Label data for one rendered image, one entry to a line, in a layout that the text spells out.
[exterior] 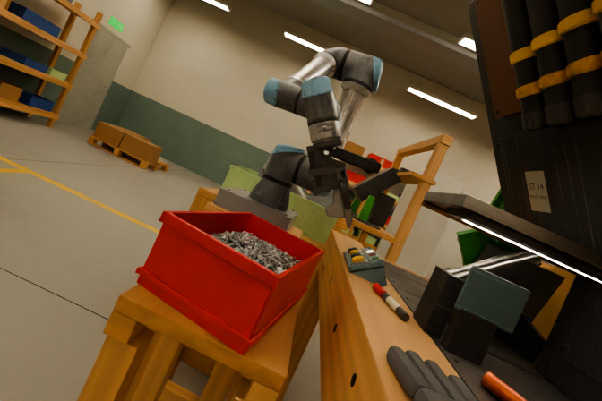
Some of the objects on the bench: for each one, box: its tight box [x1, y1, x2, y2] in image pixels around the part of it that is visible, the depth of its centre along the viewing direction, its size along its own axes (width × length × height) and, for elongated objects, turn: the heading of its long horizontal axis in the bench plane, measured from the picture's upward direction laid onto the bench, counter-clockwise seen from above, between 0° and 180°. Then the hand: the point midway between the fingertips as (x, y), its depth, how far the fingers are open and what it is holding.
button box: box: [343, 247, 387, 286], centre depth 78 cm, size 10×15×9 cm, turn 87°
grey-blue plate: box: [441, 265, 531, 366], centre depth 50 cm, size 10×2×14 cm, turn 177°
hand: (350, 222), depth 74 cm, fingers closed
